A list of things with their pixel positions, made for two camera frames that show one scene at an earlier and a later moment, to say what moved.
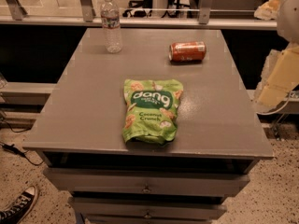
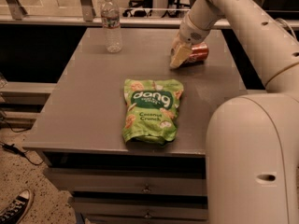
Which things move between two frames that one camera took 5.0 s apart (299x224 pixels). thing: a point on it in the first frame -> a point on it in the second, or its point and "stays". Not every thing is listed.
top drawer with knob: [146, 182] stays
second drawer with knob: [142, 208] stays
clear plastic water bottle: [110, 18] stays
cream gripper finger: [280, 77] -> [191, 34]
